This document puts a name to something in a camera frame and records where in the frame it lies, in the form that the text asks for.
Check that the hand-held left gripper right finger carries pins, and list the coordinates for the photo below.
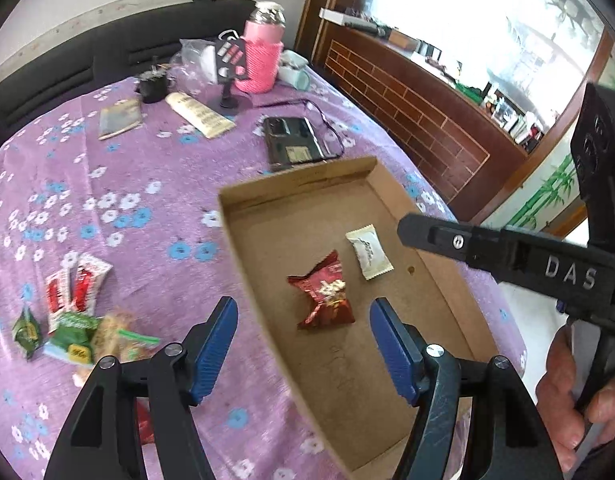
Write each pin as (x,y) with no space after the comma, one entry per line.
(393,355)

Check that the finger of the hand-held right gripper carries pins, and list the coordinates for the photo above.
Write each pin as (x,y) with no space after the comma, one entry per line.
(437,235)

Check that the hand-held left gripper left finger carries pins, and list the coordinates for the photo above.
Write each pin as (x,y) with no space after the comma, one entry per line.
(215,355)

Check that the dark red snack packet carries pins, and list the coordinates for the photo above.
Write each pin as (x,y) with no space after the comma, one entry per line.
(325,292)

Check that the shallow cardboard box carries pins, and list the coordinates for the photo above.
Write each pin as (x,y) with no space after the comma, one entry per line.
(272,240)

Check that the small dark green snack packet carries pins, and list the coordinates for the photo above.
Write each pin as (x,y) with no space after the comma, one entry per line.
(26,332)

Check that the person's right hand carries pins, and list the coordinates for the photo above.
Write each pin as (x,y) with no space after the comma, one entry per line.
(557,410)

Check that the green-edged cracker packet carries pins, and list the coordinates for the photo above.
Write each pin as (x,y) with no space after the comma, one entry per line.
(122,335)

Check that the bright red snack packet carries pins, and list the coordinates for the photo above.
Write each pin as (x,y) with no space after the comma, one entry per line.
(146,425)

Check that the wooden brick-pattern cabinet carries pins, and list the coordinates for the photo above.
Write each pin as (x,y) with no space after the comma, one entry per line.
(402,105)

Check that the row of small sill clutter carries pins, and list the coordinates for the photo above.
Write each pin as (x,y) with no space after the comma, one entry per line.
(487,95)

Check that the red and white snack packet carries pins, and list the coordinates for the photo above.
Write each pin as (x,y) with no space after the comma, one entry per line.
(87,285)
(57,295)

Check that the purple floral tablecloth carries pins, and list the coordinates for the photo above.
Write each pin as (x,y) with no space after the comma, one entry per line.
(152,200)

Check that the light green case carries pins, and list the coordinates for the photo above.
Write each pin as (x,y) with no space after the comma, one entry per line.
(295,72)

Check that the person's leg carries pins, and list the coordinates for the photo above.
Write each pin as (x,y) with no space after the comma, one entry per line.
(605,467)

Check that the cream tube packet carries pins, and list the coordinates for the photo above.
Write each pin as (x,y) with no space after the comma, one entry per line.
(200,115)

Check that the white flat box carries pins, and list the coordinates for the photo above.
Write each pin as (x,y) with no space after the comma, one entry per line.
(337,16)

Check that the pink sleeved bottle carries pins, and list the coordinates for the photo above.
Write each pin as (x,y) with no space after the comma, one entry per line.
(260,60)

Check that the grey booklet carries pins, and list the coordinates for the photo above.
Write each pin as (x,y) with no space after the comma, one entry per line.
(119,120)

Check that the black phone stand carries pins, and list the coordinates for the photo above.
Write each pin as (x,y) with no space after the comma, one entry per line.
(230,62)

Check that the black cup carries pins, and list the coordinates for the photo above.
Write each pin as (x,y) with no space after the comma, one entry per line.
(153,87)

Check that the clear plastic bag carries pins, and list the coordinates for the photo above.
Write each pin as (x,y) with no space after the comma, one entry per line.
(190,62)

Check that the black sofa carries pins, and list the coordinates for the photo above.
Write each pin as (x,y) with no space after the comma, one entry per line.
(62,55)

